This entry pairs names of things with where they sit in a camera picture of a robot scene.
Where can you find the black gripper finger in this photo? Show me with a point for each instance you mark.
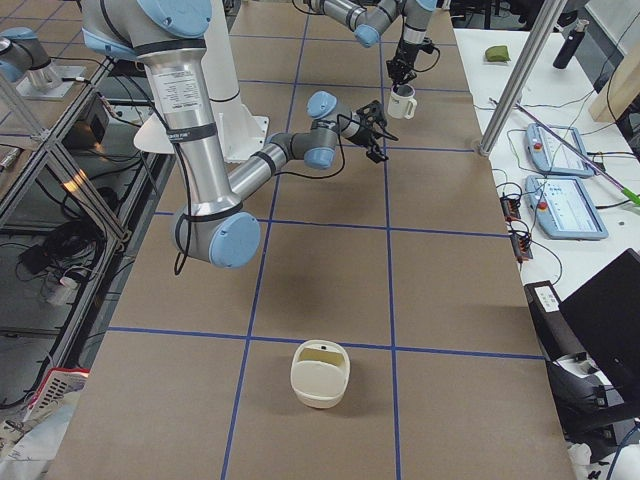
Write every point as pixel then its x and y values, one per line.
pixel 375 152
pixel 386 129
pixel 392 71
pixel 409 76

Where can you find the far blue teach pendant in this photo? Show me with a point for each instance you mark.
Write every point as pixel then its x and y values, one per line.
pixel 549 155

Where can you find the white plastic basket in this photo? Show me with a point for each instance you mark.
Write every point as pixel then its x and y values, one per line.
pixel 319 374

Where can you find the black connector box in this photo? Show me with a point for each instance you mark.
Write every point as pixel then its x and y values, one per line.
pixel 518 230

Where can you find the wooden board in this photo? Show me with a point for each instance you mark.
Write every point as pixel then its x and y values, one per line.
pixel 620 90

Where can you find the white perforated basket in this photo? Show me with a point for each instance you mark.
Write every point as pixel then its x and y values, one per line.
pixel 57 383

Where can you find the near blue teach pendant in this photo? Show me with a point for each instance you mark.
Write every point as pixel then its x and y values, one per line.
pixel 563 209

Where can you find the white mug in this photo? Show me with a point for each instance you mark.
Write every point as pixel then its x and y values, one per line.
pixel 402 103

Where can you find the aluminium frame post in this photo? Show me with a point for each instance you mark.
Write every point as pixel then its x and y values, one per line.
pixel 543 26

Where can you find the black water bottle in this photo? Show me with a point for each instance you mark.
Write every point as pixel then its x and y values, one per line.
pixel 571 44

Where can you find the black monitor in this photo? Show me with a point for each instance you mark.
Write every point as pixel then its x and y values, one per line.
pixel 604 316

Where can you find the blue teach pendant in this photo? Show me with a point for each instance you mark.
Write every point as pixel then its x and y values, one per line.
pixel 549 155
pixel 563 209

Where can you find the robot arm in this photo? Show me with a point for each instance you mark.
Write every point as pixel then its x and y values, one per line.
pixel 368 26
pixel 167 37

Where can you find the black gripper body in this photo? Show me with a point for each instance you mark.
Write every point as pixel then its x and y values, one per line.
pixel 403 59
pixel 364 134

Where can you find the aluminium side frame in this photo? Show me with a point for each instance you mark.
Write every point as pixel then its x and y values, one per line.
pixel 80 210

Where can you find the white power strip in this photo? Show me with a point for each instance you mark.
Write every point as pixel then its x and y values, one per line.
pixel 62 292

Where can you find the metal reacher grabber tool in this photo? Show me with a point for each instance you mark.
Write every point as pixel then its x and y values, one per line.
pixel 629 194

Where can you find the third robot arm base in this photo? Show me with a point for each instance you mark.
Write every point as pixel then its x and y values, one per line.
pixel 25 62

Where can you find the green cloth pouch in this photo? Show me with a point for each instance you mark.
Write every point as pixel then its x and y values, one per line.
pixel 497 54

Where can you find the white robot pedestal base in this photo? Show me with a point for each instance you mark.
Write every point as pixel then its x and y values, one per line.
pixel 240 133

